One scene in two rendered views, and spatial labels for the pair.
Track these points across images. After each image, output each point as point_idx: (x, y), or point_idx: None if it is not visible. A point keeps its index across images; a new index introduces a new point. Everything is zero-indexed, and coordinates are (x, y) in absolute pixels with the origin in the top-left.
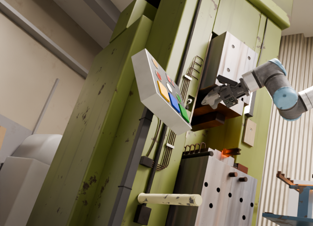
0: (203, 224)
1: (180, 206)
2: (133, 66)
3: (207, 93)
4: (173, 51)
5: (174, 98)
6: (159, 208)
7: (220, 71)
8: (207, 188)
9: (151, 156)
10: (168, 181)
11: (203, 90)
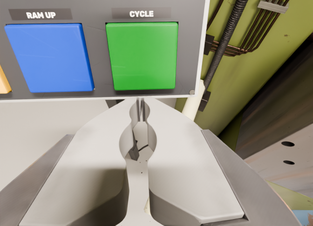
0: (261, 166)
1: (260, 112)
2: None
3: (68, 137)
4: None
5: (52, 30)
6: (233, 96)
7: None
8: (290, 148)
9: (217, 30)
10: (257, 70)
11: None
